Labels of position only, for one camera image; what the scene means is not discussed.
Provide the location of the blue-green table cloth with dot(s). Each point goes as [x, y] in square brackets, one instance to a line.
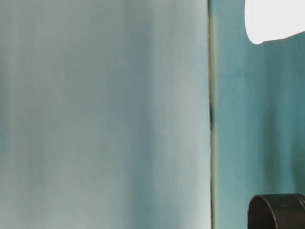
[238, 119]

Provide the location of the pale grey-green backdrop curtain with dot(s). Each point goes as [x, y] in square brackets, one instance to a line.
[95, 119]

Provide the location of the white paper cup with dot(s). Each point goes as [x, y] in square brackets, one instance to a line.
[274, 19]

